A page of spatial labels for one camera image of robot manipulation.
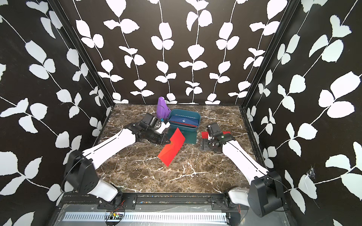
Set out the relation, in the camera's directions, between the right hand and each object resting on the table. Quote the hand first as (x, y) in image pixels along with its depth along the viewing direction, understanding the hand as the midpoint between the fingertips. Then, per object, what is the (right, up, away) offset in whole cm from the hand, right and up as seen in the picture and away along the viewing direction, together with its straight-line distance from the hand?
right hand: (206, 142), depth 85 cm
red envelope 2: (+2, +2, +18) cm, 18 cm away
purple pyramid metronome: (-29, +20, +17) cm, 39 cm away
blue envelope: (-12, +14, +20) cm, 27 cm away
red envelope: (-21, -5, -4) cm, 22 cm away
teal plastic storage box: (-10, +4, +19) cm, 22 cm away
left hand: (-21, +2, -5) cm, 22 cm away
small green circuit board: (-49, -35, -14) cm, 62 cm away
